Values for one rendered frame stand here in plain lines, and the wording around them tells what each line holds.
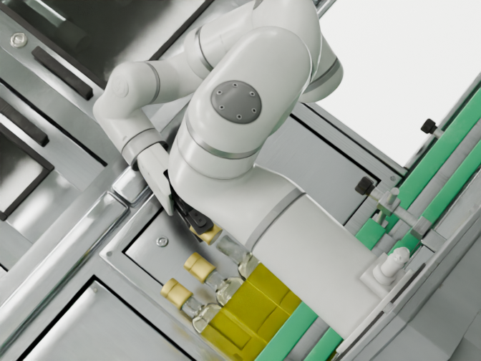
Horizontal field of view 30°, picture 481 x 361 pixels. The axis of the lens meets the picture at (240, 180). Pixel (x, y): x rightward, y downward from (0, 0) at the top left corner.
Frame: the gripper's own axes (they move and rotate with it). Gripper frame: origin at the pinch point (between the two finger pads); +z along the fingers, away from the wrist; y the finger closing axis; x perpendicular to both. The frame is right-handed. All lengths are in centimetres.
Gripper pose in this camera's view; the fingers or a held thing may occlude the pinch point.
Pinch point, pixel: (200, 225)
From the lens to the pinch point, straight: 150.7
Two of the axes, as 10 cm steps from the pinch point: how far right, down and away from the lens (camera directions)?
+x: 8.1, -5.4, 2.1
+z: 5.8, 7.6, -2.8
